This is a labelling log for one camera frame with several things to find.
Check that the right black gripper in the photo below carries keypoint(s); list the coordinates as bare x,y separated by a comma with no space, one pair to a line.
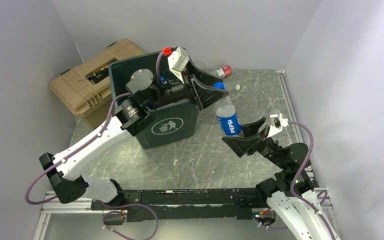
249,143

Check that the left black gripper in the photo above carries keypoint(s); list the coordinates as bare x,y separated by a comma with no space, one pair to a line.
204,96

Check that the clear bottle red label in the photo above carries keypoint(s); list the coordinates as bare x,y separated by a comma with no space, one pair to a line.
222,72

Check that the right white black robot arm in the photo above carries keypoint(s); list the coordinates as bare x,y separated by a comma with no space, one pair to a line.
291,192

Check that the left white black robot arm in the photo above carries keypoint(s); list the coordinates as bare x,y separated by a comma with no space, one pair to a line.
64,170

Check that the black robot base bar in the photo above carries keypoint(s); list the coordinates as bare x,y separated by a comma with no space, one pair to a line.
181,204

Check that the dark green plastic bin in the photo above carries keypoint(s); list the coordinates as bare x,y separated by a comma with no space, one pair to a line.
172,126

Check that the tan plastic toolbox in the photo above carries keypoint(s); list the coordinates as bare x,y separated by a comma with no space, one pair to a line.
85,88

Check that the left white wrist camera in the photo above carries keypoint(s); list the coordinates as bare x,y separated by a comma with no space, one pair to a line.
177,62

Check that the aluminium frame rail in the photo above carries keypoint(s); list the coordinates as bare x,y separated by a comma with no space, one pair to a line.
299,138

